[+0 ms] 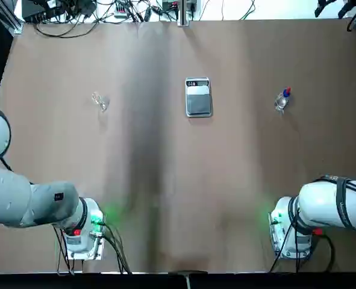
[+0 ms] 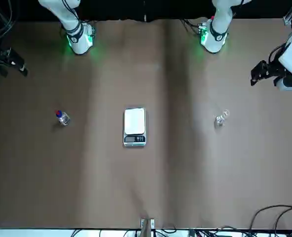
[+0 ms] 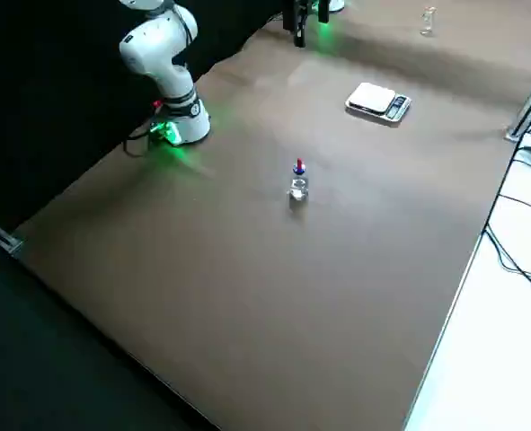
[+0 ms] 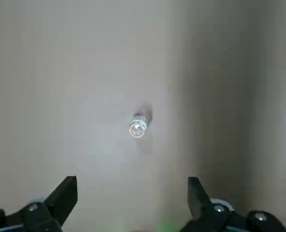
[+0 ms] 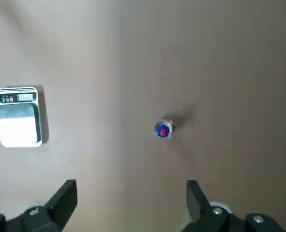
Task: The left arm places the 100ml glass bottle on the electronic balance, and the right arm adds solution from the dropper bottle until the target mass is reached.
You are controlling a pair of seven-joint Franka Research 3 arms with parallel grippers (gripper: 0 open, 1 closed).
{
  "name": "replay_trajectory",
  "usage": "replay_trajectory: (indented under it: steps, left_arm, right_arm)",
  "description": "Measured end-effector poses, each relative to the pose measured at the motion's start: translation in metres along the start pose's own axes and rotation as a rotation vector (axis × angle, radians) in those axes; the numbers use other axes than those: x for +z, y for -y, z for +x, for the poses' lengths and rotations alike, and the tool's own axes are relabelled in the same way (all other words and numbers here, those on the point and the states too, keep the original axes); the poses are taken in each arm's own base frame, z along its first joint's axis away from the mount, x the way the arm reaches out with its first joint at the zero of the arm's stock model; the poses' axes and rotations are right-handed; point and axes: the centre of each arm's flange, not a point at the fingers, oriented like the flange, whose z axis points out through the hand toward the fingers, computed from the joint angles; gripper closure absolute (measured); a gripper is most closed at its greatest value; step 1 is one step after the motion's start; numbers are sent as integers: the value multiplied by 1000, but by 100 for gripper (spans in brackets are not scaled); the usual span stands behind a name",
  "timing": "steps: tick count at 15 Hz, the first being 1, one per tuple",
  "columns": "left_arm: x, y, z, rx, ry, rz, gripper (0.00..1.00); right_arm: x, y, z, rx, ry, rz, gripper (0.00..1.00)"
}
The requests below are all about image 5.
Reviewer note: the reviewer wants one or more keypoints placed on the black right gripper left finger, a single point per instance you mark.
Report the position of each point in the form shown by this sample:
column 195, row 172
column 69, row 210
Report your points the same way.
column 53, row 212

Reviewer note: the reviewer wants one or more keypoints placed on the clear blue-capped dropper bottle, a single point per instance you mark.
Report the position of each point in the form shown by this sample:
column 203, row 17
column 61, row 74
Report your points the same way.
column 168, row 125

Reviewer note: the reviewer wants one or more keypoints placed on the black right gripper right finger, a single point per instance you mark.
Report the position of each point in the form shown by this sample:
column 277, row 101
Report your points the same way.
column 200, row 207

